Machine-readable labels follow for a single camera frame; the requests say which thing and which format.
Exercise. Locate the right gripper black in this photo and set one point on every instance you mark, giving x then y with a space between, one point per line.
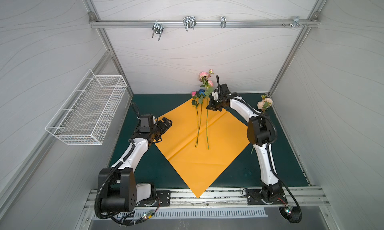
216 101

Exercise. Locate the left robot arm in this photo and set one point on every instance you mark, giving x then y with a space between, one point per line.
118 191

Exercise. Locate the pink fake flower spray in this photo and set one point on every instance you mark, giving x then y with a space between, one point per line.
207 84

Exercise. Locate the peach fake flower spray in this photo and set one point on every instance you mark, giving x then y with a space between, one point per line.
264 103

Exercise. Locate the metal u-bolt clamp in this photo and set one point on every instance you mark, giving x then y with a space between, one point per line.
157 29
189 22

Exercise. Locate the white vent grille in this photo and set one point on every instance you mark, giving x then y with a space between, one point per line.
210 213

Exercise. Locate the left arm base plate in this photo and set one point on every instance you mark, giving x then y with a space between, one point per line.
157 198

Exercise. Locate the middle metal u-bolt clamp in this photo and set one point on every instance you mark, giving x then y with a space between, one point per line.
189 22

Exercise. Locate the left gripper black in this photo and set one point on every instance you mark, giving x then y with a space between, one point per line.
163 129

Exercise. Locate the left metal u-bolt clamp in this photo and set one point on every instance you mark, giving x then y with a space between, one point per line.
157 29

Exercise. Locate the right metal bolt clamp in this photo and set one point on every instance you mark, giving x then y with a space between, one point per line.
295 24

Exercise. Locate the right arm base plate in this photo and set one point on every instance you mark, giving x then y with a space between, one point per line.
255 197

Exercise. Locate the white wire basket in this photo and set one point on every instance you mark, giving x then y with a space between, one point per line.
86 115

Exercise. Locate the aluminium top crossbar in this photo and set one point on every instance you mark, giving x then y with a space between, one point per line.
216 23

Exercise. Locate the small metal bracket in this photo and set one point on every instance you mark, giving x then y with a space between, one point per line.
223 22

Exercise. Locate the aluminium front rail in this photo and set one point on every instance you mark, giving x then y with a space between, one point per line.
183 198

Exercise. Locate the orange wrapping paper sheet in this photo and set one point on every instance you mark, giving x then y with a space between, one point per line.
202 143

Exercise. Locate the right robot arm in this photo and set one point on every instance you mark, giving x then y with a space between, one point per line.
269 177

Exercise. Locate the blue fake rose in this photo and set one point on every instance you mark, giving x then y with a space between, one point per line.
201 95

